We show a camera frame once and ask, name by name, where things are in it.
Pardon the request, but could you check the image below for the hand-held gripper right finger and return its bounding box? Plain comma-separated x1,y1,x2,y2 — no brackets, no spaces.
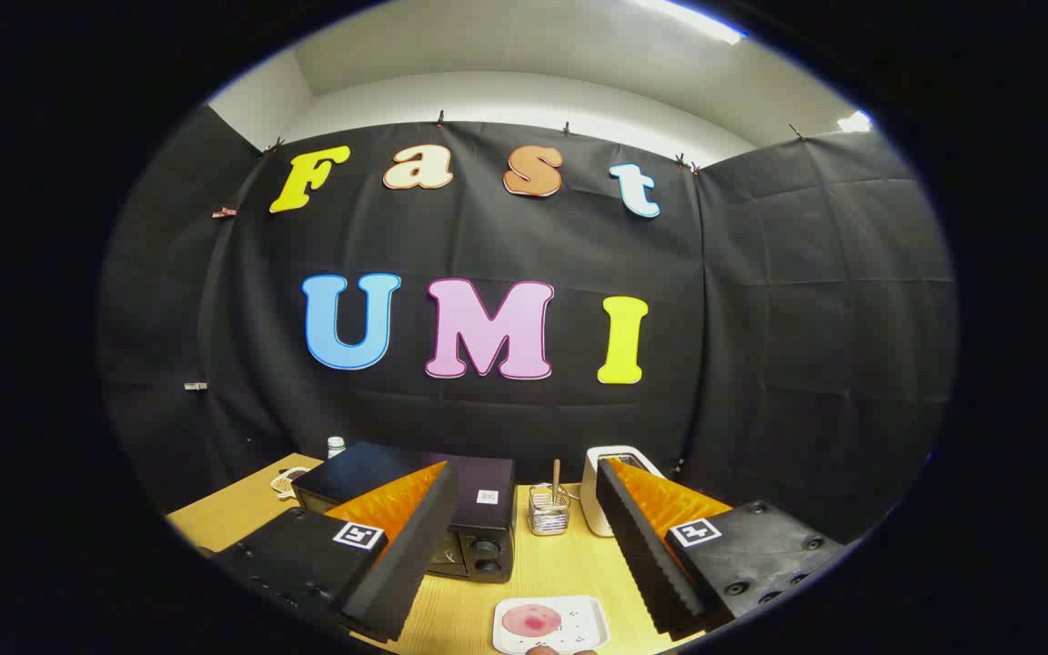
595,458,848,638

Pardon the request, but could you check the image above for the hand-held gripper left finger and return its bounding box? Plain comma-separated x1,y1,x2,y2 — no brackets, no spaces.
211,459,459,643

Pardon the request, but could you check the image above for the black toaster oven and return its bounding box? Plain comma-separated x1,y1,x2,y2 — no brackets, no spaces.
292,442,518,584

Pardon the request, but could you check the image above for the white square plate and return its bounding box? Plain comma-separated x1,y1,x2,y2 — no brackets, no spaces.
492,595,611,655

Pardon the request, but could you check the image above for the pink ham slice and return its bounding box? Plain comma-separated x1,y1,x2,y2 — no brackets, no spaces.
501,604,563,637

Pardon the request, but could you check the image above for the white toaster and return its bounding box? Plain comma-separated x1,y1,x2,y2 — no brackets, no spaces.
579,446,666,538

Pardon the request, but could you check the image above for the wire utensil holder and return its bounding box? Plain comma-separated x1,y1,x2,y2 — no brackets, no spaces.
529,483,572,537

